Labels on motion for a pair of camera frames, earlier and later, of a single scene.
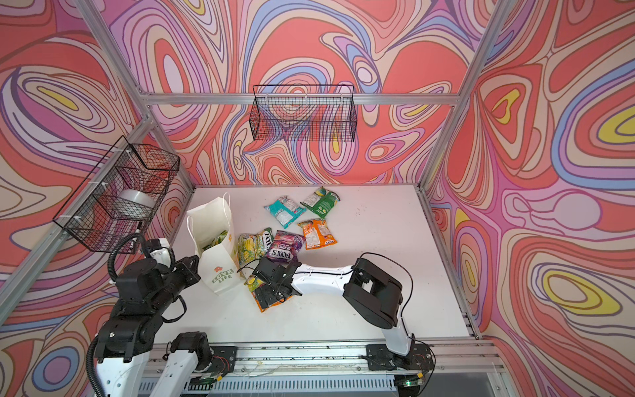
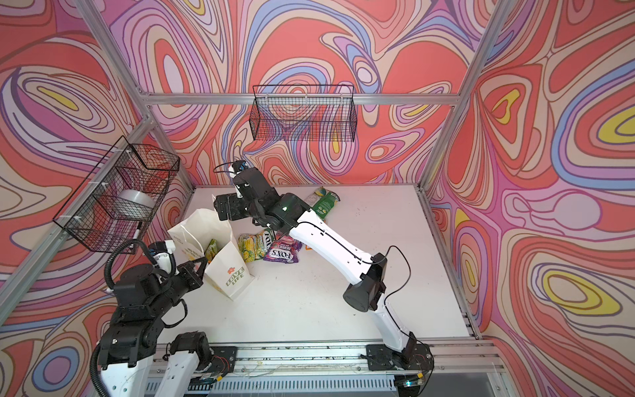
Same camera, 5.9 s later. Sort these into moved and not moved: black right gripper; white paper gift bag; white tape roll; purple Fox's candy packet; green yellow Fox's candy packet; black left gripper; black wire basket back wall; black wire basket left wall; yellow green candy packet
Moved: green yellow Fox's candy packet; black right gripper; white paper gift bag
Not moved: black wire basket back wall; yellow green candy packet; white tape roll; purple Fox's candy packet; black wire basket left wall; black left gripper
